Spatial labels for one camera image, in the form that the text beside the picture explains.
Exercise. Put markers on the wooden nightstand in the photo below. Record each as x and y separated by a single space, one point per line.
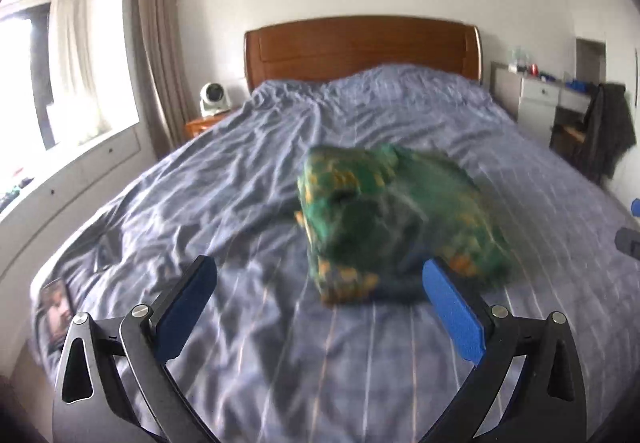
205 125

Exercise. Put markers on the blue box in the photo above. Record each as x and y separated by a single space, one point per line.
577 85

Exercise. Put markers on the blue checked bed sheet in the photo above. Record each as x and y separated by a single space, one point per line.
250 173

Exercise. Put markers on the beige curtain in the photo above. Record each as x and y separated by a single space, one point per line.
157 48

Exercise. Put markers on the green patterned jacket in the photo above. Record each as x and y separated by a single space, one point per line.
400 203

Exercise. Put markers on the white desk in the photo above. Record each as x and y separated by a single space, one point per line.
537 98

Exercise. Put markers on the white window bench cabinet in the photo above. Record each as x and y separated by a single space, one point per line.
90 173

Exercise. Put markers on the wooden headboard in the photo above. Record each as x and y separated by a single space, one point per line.
360 48

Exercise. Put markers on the wooden chair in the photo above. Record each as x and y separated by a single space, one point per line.
567 135

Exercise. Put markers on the white wardrobe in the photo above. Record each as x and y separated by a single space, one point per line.
625 33

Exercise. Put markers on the small blue item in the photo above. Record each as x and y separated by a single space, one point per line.
550 77

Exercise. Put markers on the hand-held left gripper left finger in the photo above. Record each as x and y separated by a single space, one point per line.
182 313

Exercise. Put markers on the clear bottles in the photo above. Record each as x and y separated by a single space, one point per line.
519 60

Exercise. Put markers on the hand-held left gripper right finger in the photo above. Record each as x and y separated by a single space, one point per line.
457 313

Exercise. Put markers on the black coat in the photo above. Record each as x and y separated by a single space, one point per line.
607 128

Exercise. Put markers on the window with sheer curtain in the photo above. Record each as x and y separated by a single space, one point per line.
75 63

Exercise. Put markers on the white desk fan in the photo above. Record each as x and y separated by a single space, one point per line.
215 98

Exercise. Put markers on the blue plastic object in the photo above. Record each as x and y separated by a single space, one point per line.
636 208

